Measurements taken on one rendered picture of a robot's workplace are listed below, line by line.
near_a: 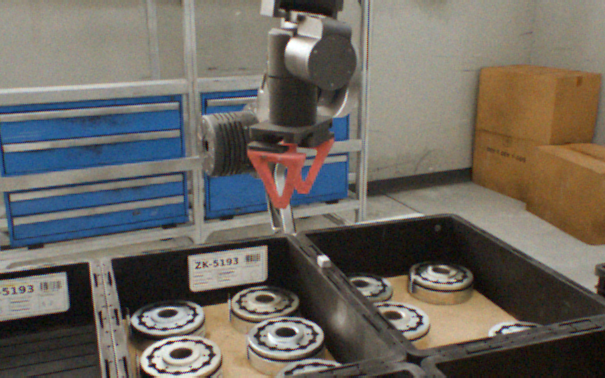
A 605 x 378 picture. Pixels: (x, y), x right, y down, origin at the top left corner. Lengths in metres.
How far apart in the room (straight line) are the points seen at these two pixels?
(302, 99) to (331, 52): 0.09
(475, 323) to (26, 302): 0.65
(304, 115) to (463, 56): 3.81
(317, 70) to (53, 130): 2.11
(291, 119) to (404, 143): 3.64
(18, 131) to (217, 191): 0.84
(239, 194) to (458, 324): 2.05
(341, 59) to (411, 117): 3.68
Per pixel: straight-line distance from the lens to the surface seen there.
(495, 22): 4.68
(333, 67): 0.68
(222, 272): 1.04
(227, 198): 2.95
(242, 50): 3.76
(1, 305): 1.02
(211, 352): 0.88
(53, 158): 2.75
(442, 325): 1.02
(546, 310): 1.00
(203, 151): 1.89
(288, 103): 0.75
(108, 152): 2.77
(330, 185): 3.15
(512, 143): 4.40
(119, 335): 0.79
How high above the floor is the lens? 1.31
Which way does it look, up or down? 17 degrees down
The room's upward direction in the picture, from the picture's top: straight up
